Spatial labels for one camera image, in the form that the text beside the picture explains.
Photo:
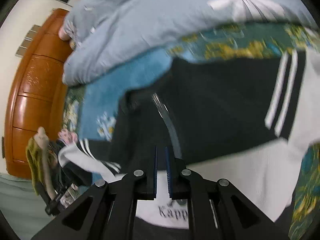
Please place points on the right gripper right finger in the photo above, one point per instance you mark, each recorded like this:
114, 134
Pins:
216, 209

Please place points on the folded green beige clothes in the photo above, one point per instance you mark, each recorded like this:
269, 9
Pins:
39, 162

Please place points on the pink pillow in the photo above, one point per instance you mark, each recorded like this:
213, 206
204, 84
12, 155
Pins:
65, 37

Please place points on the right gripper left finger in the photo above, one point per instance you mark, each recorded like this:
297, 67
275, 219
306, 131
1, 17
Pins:
106, 210

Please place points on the black white fleece jacket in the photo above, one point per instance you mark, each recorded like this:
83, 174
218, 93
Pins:
250, 121

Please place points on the wall switch panels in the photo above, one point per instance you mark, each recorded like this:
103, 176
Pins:
27, 41

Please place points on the teal floral bed sheet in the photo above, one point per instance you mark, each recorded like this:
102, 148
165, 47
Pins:
100, 99

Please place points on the grey floral duvet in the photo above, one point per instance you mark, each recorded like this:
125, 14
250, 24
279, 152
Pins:
109, 32

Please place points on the wooden headboard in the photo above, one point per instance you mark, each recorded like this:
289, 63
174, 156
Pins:
37, 95

